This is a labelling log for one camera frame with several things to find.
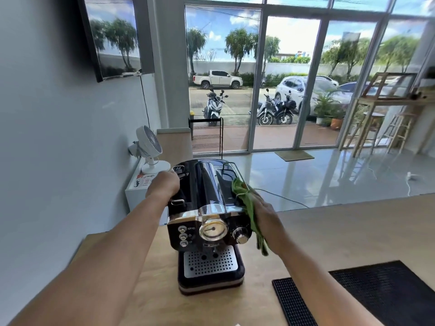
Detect person's right hand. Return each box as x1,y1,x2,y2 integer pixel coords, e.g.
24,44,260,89
251,192,290,256

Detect person's left hand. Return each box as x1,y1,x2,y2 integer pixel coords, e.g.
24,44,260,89
145,171,181,204

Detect green cleaning cloth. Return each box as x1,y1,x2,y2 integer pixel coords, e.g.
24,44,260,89
231,178,270,257

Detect black chrome espresso machine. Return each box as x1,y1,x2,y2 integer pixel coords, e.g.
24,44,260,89
166,159,254,296

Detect person's right forearm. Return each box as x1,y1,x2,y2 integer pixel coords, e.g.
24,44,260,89
276,244,385,326

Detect person's left forearm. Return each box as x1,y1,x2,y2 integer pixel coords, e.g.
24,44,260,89
8,195,169,326

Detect red printed paper sheet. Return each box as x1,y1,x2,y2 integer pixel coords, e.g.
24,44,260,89
133,173,157,191

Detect white low cabinet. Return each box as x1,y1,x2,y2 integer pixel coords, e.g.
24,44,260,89
125,156,170,225

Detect white desk fan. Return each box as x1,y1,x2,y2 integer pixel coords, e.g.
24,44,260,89
128,125,171,175

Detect brown doormat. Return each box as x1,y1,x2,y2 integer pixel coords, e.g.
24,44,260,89
274,150,315,163

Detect white black scooter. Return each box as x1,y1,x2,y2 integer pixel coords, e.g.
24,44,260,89
203,89,229,127

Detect grey scooter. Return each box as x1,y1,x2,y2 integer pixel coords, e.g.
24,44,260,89
256,88,276,126

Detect narrow black rubber bar mat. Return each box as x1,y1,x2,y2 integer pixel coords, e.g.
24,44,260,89
271,277,319,326

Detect white pickup truck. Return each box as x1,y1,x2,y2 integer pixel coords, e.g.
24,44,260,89
192,70,244,90

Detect green potted plant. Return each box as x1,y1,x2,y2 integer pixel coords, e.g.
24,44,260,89
312,91,344,126

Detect white suv car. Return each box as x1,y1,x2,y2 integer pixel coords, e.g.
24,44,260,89
274,75,341,116

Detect wooden bar stool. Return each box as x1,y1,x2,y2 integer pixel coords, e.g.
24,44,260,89
353,112,387,156
385,113,418,154

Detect blue car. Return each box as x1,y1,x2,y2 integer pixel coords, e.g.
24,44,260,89
338,81,372,99

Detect large black rubber bar mat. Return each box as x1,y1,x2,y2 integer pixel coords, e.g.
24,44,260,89
328,260,435,326

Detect tall wooden table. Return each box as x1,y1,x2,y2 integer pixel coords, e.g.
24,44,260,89
339,94,435,158

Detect black power cable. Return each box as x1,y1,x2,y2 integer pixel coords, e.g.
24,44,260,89
253,188,310,209

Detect black wire rack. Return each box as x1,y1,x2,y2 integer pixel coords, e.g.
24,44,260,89
188,117,224,159

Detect black television cable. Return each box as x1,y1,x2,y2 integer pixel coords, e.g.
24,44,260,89
139,74,151,130

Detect wall mounted television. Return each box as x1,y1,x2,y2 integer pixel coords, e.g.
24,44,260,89
76,0,155,83

